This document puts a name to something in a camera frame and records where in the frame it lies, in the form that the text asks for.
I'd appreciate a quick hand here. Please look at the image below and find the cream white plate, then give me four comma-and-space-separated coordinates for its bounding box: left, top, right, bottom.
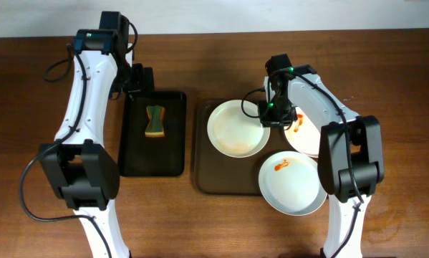
207, 100, 271, 158

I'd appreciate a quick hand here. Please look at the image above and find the green yellow sponge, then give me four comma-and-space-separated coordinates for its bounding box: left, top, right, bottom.
145, 105, 165, 138

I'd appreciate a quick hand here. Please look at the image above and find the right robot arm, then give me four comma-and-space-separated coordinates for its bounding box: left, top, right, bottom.
258, 54, 385, 257

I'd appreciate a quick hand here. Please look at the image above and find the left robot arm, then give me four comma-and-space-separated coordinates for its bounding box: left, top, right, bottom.
37, 11, 155, 257

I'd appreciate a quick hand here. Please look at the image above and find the black plastic tray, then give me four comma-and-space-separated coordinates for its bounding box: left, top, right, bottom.
118, 91, 187, 177

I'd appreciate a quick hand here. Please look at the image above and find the brown serving tray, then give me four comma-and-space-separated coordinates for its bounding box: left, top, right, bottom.
192, 99, 295, 196

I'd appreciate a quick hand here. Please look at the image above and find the pink white plate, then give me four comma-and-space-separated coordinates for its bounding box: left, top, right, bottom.
284, 107, 320, 158

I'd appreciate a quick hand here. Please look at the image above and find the pale blue plate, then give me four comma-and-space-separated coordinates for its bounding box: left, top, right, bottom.
258, 151, 327, 216

